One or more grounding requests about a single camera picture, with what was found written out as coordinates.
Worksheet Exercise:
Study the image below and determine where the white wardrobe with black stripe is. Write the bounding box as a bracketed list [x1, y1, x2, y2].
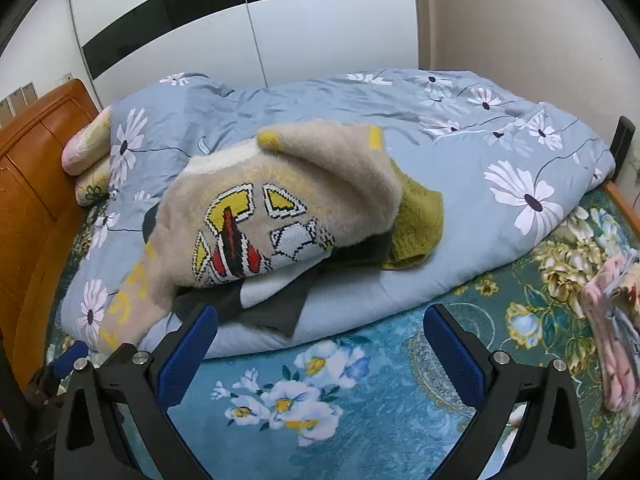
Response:
[65, 0, 420, 111]

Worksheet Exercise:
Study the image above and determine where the black wall device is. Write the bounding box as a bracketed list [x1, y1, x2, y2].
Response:
[611, 116, 636, 166]

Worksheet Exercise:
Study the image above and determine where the olive green knit garment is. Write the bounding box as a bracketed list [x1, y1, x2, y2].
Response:
[382, 157, 445, 272]

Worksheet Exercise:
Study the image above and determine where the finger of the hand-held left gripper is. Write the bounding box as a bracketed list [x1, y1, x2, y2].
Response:
[50, 341, 91, 379]

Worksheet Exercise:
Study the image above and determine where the dark grey garment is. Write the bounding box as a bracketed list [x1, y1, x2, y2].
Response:
[142, 210, 396, 338]

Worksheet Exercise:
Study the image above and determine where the pink floral folded cloth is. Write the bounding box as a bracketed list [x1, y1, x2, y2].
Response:
[580, 251, 640, 412]

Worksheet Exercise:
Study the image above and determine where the pink floral pillow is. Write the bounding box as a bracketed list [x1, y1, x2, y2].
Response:
[61, 110, 115, 207]

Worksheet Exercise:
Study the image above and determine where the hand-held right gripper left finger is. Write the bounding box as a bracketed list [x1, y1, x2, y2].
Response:
[52, 304, 221, 480]

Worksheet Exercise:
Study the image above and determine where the wooden bed frame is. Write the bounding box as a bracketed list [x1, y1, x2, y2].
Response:
[0, 79, 640, 396]

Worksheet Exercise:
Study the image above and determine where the teal floral bed sheet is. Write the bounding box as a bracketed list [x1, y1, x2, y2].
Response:
[45, 185, 640, 480]

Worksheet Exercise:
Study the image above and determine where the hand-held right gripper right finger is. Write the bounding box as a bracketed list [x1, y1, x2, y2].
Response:
[422, 304, 588, 480]

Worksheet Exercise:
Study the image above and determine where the blue floral quilt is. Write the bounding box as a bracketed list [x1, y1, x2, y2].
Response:
[65, 67, 617, 361]

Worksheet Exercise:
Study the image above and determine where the beige fuzzy printed sweater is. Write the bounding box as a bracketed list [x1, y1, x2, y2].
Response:
[97, 119, 406, 353]

